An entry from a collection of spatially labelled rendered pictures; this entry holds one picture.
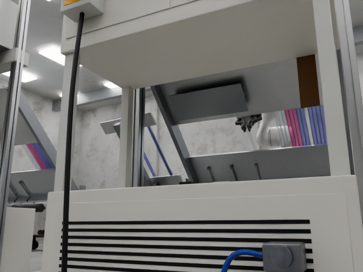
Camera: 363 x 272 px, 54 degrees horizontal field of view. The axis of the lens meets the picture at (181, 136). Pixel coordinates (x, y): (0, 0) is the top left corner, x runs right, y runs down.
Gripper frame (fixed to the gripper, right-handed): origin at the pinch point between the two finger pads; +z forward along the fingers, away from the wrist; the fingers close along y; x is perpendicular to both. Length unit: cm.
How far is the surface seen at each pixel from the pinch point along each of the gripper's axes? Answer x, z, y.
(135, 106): -27.4, 18.4, -32.9
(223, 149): 500, -818, -358
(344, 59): -25, 18, 40
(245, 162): 17.0, 0.9, -5.7
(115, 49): -54, 43, -14
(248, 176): 24.7, 0.5, -6.7
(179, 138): -1.9, 2.4, -30.0
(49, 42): -16, -664, -647
